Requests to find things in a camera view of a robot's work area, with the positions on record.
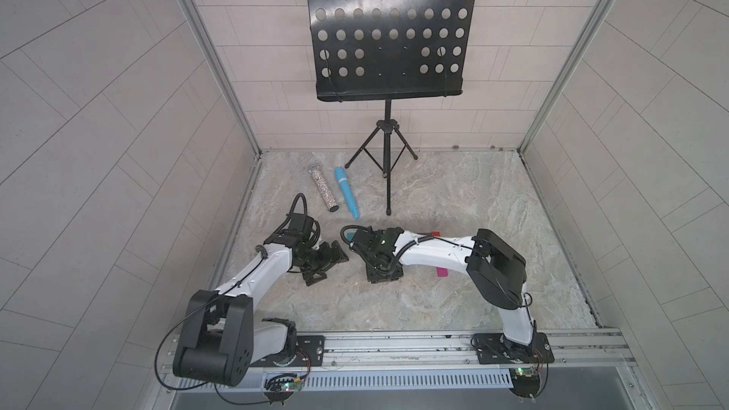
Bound aluminium front rail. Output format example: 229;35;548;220
158;326;636;376

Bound glittery silver microphone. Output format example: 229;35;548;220
309;163;339;213

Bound circuit board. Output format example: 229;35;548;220
509;367;542;400
263;373;306;404

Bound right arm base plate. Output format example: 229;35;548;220
471;331;554;366

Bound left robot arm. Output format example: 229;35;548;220
172;193;349;386

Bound right circuit board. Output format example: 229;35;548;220
509;367;542;400

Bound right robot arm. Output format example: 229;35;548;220
340;225;539;364

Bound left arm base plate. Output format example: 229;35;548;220
252;335;326;367

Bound black perforated music stand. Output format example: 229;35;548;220
308;0;476;180

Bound blue microphone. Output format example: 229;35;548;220
335;167;361;219

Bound left black cable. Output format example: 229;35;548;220
153;295;311;408

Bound left circuit board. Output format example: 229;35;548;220
263;373;306;404

